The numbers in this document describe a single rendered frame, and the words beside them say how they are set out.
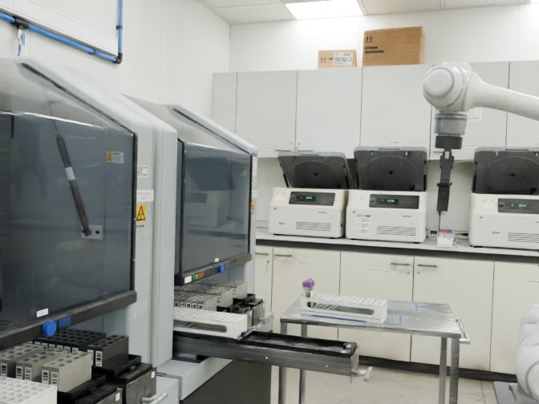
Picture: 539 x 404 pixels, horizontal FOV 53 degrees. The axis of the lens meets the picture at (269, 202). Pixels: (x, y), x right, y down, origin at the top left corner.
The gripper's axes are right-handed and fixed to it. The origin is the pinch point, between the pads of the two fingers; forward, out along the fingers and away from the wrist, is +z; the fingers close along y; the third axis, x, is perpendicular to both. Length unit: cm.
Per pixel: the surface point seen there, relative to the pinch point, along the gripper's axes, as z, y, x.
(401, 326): 42.7, 15.1, 9.8
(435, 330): 42.2, 14.8, -0.9
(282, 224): 40, 215, 116
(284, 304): 99, 211, 109
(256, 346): 44, -21, 48
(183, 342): 47, -22, 71
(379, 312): 39.2, 15.9, 17.4
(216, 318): 39, -18, 62
